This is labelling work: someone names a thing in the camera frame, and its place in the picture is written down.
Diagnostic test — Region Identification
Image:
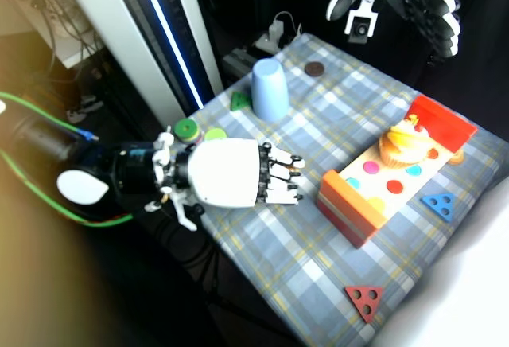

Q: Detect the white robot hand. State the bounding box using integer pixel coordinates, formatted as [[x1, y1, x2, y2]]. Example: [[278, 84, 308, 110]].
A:
[[324, 0, 463, 60], [173, 137, 307, 232]]

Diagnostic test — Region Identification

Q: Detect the grey metal box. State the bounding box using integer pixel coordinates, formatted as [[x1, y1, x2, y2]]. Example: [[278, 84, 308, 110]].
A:
[[220, 47, 259, 81]]

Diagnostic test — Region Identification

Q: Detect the green ring block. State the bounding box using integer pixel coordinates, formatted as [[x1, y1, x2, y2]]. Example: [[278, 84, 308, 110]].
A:
[[173, 118, 201, 143]]

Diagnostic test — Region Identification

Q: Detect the white power adapter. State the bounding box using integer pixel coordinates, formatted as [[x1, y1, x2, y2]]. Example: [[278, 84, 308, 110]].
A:
[[254, 11, 305, 56]]

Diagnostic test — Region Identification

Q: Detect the blue triangle block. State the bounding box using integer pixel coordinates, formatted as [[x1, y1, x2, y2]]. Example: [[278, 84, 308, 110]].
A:
[[420, 192, 457, 224]]

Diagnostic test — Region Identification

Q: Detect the light blue plastic cup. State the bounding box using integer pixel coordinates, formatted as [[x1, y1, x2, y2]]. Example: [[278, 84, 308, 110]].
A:
[[250, 58, 289, 123]]

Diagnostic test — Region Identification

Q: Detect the orange dotted toy bed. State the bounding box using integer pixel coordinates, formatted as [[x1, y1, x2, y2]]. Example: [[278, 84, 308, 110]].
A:
[[317, 95, 479, 250]]

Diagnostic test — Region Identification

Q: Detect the orange cream cupcake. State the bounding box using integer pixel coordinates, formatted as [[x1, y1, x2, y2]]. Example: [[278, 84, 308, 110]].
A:
[[377, 113, 433, 170]]

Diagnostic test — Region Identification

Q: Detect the grey metal clamp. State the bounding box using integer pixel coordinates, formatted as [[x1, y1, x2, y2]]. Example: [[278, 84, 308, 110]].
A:
[[66, 95, 105, 123]]

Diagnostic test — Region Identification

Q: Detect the brown round disc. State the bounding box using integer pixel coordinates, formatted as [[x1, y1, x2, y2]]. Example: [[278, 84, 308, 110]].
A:
[[304, 61, 326, 78]]

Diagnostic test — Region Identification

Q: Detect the white pillar with blue stripe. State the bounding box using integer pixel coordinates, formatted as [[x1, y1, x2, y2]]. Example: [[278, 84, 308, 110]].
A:
[[52, 0, 224, 131]]

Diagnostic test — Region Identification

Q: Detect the green triangle block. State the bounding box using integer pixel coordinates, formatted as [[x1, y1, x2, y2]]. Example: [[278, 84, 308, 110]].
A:
[[230, 91, 253, 112]]

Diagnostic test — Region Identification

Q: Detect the plaid tablecloth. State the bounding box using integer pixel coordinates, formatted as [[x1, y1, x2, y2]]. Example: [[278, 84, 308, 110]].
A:
[[189, 32, 501, 347]]

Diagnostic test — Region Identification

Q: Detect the red triangle block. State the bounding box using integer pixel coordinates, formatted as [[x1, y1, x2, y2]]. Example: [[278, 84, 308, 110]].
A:
[[344, 285, 386, 325]]

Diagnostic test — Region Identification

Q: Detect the light green half disc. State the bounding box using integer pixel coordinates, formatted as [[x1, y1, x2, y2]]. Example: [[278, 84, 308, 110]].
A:
[[203, 127, 229, 142]]

